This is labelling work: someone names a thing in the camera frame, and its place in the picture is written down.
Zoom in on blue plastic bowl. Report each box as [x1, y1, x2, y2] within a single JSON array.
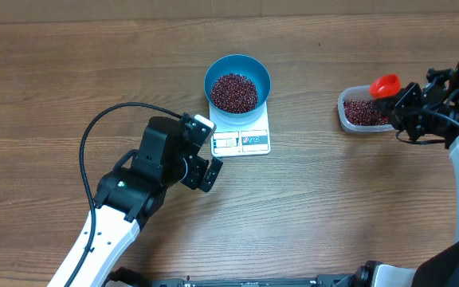
[[203, 54, 273, 117]]

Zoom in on red beans in bowl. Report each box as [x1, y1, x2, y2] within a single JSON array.
[[210, 73, 258, 114]]

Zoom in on red adzuki beans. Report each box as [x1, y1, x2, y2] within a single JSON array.
[[343, 100, 388, 126]]

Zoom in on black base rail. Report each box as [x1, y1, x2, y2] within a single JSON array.
[[103, 265, 415, 287]]

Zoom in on clear plastic bean container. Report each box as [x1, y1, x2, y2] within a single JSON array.
[[337, 85, 394, 133]]

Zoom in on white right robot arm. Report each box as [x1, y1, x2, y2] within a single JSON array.
[[339, 63, 459, 286]]

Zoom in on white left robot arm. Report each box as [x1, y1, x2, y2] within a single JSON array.
[[50, 114, 222, 286]]

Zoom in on red plastic measuring scoop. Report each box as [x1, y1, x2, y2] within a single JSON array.
[[369, 74, 401, 99]]

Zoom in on white digital kitchen scale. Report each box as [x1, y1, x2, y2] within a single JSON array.
[[209, 101, 272, 158]]

